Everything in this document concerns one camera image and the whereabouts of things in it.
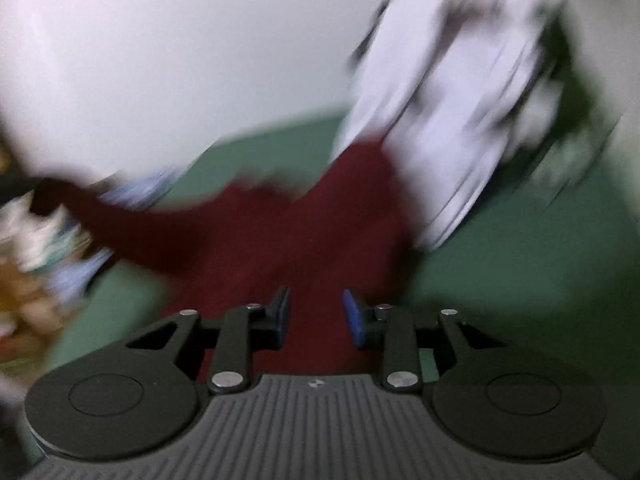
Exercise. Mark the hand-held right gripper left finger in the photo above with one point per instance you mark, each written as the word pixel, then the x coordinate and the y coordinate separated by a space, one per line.
pixel 283 317

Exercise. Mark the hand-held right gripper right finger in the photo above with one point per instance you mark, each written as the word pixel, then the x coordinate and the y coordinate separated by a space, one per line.
pixel 354 321

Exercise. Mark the dark red garment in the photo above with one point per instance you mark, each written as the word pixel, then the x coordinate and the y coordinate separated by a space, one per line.
pixel 280 230

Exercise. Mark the pile of white clothes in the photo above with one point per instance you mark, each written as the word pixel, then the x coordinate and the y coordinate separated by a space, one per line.
pixel 450 90

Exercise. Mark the green bed sheet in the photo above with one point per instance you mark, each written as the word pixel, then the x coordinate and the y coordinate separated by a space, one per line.
pixel 510 270

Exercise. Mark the blurred colourful clutter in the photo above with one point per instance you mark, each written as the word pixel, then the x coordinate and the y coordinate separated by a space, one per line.
pixel 35 270

